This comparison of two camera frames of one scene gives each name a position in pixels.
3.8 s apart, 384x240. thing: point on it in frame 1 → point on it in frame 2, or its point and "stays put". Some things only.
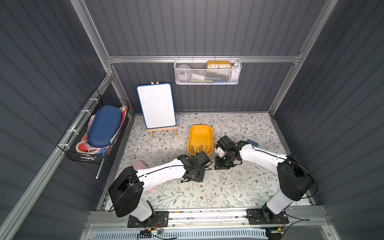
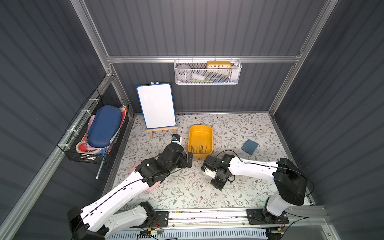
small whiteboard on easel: [157, 105] stays put
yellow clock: [211, 64] stays put
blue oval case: [104, 126] stays put
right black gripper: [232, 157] → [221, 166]
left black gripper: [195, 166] → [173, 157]
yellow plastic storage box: [200, 138] stays put
